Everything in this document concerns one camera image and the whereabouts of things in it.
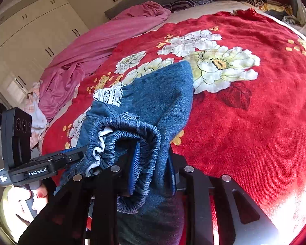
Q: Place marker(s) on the striped dark cloth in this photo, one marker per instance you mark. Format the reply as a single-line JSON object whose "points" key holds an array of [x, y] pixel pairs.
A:
{"points": [[183, 4]]}

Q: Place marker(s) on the cream wardrobe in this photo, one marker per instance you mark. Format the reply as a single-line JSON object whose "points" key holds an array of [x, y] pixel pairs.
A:
{"points": [[28, 38]]}

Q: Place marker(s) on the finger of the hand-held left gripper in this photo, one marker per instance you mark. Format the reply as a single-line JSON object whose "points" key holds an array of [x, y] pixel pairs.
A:
{"points": [[71, 158]]}

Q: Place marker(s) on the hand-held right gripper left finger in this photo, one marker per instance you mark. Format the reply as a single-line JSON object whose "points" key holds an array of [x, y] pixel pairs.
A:
{"points": [[134, 168]]}

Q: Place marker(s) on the pink cloth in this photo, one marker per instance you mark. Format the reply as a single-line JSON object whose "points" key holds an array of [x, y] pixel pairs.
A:
{"points": [[91, 48]]}

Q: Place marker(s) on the beige bed sheet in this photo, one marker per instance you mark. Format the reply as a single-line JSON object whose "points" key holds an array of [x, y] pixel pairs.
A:
{"points": [[193, 14]]}

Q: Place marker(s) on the red floral blanket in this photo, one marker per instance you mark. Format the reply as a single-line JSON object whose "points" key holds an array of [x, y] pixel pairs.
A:
{"points": [[244, 132]]}

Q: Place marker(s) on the blue denim skirt white lace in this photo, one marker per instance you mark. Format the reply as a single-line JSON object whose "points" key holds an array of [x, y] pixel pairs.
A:
{"points": [[163, 102]]}

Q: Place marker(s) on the pale patterned cloth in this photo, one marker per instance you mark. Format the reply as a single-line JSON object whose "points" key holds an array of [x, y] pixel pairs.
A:
{"points": [[38, 112]]}

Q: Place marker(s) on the person's left hand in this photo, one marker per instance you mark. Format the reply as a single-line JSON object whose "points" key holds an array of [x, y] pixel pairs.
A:
{"points": [[19, 199]]}

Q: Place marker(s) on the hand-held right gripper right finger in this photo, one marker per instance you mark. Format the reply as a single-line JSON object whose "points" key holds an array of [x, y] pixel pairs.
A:
{"points": [[174, 181]]}

